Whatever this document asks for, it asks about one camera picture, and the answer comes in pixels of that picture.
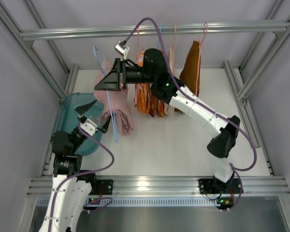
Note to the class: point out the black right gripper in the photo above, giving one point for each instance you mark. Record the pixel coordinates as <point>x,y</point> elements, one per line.
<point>121,74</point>

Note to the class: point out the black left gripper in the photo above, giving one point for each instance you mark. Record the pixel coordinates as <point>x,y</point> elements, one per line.
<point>82,119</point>

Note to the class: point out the pink trousers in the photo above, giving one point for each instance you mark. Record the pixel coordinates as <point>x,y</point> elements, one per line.
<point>121,108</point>

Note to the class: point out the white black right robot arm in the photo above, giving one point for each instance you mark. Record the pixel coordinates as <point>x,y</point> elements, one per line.
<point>175,93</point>

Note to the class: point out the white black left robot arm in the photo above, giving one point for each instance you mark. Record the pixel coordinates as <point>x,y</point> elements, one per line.
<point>75,190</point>

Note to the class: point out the orange white tie-dye trousers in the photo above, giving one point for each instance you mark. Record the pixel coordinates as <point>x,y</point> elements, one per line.
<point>142,98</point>

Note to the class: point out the orange brown patterned trousers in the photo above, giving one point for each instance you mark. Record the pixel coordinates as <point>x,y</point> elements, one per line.
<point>157,104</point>

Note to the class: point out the teal plastic basket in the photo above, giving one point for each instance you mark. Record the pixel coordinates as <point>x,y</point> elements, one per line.
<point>67,119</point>

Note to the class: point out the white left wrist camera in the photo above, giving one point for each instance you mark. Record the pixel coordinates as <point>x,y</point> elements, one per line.
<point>88,125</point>

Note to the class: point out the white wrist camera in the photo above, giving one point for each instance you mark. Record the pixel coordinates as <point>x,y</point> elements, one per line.
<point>122,49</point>
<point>88,125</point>

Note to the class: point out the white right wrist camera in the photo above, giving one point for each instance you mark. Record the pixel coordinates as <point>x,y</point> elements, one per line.
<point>122,49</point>

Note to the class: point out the pink wire hanger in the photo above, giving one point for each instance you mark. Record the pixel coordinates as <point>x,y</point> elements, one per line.
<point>139,45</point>
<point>199,58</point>
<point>172,50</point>

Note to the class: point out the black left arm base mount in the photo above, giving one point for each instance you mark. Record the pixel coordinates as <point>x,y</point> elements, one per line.
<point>102,187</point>

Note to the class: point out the grey slotted cable duct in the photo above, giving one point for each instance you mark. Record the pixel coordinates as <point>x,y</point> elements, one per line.
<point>162,201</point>

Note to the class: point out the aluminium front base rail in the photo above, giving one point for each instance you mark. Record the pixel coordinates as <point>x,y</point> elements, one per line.
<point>188,186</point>

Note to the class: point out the aluminium left frame strut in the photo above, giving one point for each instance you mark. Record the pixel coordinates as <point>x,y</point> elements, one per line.
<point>26,46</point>

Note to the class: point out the aluminium frame strut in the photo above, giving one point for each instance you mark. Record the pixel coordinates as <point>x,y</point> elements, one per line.
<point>242,88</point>
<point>26,46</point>

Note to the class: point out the aluminium hanging rail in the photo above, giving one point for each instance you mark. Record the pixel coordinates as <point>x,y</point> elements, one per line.
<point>124,31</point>

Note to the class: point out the aluminium right frame strut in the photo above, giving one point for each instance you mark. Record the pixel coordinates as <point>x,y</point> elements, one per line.
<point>242,88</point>

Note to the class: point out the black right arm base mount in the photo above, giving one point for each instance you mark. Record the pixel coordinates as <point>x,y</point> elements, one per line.
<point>207,186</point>

